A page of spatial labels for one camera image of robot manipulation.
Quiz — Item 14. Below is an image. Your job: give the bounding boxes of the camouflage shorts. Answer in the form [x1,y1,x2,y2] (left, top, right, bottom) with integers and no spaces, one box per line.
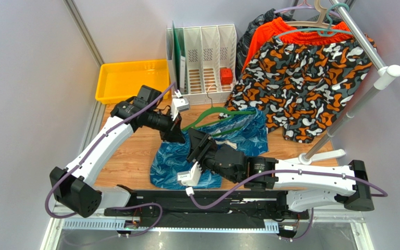
[225,39,372,143]

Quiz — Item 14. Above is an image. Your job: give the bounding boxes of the blue leaf-print shorts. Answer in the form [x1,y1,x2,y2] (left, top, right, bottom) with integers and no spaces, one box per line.
[150,107,269,190]

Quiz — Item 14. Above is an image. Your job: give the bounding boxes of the black garment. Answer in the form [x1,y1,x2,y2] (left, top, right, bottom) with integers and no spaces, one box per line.
[235,8,294,79]

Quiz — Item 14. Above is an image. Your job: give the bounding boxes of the silver clothes rack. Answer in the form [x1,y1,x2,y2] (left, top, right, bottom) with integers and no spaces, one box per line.
[287,1,400,165]

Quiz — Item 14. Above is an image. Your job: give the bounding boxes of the green folder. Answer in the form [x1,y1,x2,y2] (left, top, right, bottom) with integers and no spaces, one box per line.
[172,22,187,94]

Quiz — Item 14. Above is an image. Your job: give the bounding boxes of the red cube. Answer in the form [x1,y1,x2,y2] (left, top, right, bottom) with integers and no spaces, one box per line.
[219,68,233,85]

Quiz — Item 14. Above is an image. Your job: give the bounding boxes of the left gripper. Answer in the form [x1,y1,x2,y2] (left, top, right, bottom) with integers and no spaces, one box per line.
[146,109,186,145]

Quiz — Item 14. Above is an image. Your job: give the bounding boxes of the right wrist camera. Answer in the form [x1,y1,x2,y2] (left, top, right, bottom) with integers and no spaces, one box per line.
[177,161,202,187]

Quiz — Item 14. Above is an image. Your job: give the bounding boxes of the orange shorts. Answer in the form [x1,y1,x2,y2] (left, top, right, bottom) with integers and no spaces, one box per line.
[242,17,353,71]

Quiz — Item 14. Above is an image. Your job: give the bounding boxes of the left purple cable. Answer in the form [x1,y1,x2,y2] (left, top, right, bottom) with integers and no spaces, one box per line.
[44,81,177,238]

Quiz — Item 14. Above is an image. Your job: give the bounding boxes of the teal hanger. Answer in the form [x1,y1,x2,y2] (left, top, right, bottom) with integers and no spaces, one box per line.
[274,1,353,39]

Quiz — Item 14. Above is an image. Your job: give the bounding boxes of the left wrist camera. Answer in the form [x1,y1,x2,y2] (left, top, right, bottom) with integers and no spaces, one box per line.
[171,90,190,121]

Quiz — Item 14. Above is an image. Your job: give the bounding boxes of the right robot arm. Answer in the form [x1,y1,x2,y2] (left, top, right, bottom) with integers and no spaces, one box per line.
[177,128,374,213]

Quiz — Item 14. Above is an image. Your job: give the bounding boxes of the yellow plastic bin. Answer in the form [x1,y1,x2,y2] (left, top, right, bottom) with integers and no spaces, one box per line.
[95,59,170,105]

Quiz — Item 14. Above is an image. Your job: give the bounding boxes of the white file organizer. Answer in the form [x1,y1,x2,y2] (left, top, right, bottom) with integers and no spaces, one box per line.
[166,24,237,105]

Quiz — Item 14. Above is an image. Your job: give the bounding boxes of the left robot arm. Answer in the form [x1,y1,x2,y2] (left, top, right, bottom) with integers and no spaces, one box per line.
[45,85,190,219]

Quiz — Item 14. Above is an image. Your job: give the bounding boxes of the purple hanger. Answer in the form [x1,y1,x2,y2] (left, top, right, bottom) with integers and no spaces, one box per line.
[274,1,330,21]

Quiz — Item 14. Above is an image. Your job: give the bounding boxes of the beige hanger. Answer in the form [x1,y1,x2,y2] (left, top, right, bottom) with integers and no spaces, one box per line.
[284,0,332,29]

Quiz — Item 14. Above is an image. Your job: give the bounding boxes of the green hanger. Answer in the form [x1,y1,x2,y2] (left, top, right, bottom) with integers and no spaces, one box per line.
[182,89,256,131]

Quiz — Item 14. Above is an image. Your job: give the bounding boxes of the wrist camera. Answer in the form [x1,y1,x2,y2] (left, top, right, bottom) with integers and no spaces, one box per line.
[171,90,190,121]
[177,161,202,187]

